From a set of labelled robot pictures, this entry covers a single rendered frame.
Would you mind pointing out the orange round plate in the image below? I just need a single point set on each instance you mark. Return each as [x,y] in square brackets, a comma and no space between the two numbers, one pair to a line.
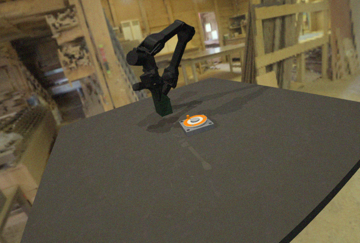
[188,123]

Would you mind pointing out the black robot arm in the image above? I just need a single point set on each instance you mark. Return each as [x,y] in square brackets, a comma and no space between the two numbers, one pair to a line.
[144,54]

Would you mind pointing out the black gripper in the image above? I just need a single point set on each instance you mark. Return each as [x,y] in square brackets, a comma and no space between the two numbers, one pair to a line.
[156,89]

